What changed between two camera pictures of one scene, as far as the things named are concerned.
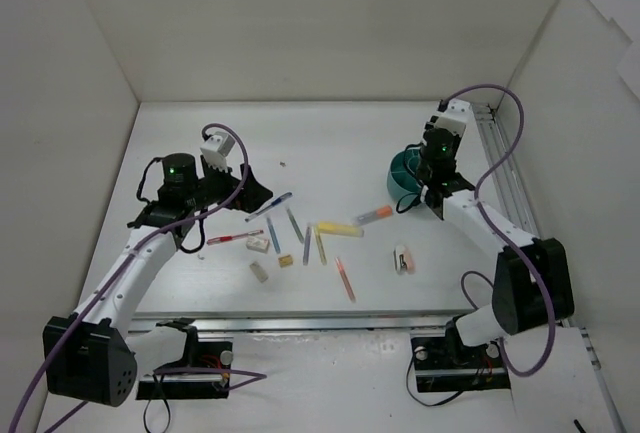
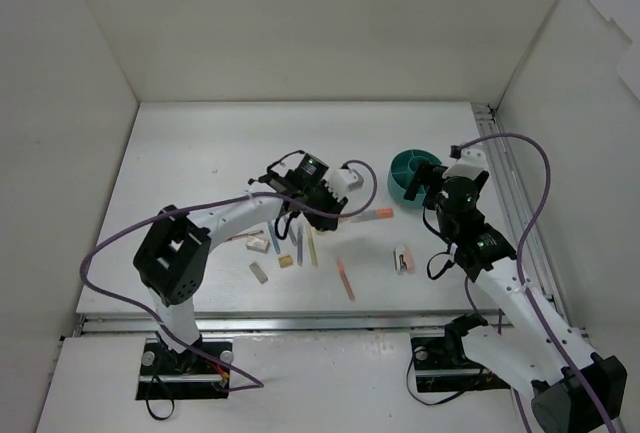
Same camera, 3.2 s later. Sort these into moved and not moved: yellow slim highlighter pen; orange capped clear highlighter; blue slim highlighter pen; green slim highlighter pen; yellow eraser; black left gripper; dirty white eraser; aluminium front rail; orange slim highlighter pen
Moved: green slim highlighter pen; black left gripper; yellow slim highlighter pen
Not moved: yellow eraser; orange slim highlighter pen; blue slim highlighter pen; aluminium front rail; orange capped clear highlighter; dirty white eraser
